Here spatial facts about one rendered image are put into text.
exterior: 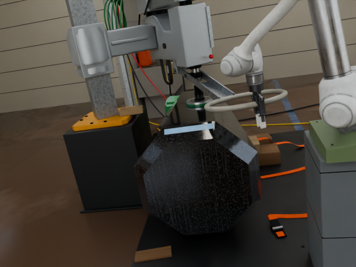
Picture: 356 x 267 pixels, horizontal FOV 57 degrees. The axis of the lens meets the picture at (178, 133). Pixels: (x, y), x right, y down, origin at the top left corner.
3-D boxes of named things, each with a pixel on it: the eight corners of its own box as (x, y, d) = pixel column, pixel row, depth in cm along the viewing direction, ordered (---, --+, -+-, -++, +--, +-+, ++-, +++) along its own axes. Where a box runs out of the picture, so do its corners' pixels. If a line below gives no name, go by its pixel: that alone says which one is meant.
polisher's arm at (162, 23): (152, 69, 317) (143, 16, 301) (175, 64, 324) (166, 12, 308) (182, 75, 251) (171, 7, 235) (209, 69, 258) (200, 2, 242)
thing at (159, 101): (143, 121, 556) (132, 70, 529) (160, 101, 676) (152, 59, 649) (178, 117, 542) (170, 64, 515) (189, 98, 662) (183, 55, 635)
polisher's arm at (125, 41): (76, 67, 260) (68, 34, 253) (70, 65, 291) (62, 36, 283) (162, 50, 287) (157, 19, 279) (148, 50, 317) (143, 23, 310)
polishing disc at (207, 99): (203, 96, 272) (203, 94, 272) (219, 99, 254) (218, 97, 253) (181, 102, 263) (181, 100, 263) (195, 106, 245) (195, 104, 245)
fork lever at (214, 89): (172, 72, 270) (172, 66, 267) (194, 67, 276) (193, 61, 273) (213, 105, 215) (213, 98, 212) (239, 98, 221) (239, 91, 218)
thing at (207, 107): (192, 109, 212) (190, 105, 211) (256, 92, 227) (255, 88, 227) (230, 115, 167) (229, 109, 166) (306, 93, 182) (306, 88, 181)
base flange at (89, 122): (71, 131, 279) (69, 126, 277) (91, 115, 325) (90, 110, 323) (126, 124, 271) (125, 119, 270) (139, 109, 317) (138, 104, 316)
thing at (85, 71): (69, 81, 271) (55, 29, 259) (85, 74, 304) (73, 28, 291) (109, 74, 266) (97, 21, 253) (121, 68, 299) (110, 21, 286)
